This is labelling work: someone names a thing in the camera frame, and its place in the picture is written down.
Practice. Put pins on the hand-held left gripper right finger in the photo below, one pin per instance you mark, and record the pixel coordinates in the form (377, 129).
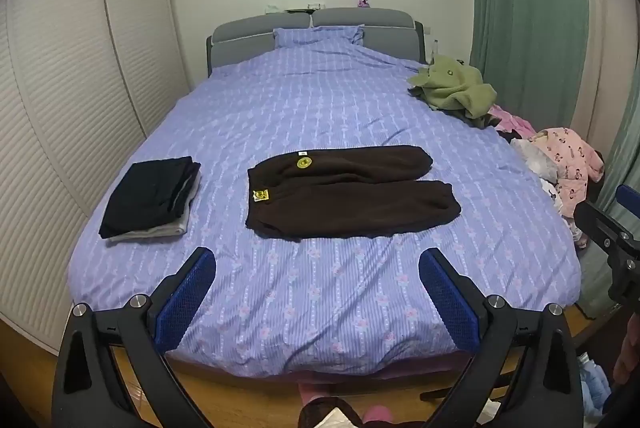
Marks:
(447, 298)

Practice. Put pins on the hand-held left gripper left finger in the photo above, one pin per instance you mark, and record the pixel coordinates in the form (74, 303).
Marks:
(185, 298)

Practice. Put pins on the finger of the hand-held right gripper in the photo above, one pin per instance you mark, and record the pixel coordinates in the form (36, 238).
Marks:
(629, 197)
(600, 223)

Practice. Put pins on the brown fleece pants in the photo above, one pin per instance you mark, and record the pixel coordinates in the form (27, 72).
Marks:
(350, 208)

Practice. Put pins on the person's right hand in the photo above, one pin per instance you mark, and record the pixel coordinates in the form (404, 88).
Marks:
(629, 353)

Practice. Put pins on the grey folded cloth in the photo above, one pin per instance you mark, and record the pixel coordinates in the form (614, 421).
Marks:
(165, 232)

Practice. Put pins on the pink patterned pajamas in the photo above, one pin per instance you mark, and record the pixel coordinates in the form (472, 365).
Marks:
(570, 158)

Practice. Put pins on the white crumpled cloth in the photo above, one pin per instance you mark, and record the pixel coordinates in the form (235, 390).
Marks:
(535, 160)

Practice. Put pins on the light blue cloth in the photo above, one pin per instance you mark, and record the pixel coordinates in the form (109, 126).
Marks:
(595, 383)

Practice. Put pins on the black folded clothes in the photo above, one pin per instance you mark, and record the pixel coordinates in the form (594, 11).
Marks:
(145, 193)

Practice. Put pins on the pink crumpled clothes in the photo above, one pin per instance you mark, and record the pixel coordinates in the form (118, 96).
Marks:
(515, 123)

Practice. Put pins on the green hoodie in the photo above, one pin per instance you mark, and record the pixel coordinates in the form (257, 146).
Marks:
(450, 88)

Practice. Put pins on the bed with purple floral duvet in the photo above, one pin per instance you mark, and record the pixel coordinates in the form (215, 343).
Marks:
(325, 108)

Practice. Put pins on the clear bottle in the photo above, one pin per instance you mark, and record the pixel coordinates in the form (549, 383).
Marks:
(435, 52)

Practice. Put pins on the white louvred wardrobe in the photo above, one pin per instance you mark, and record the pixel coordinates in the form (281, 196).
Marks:
(75, 58)

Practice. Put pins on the purple floral pillow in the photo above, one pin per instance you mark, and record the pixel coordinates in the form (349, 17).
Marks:
(320, 35)

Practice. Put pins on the grey padded headboard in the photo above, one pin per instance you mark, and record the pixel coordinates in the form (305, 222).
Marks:
(350, 18)

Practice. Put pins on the clear small box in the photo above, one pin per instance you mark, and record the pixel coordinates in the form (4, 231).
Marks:
(315, 5)

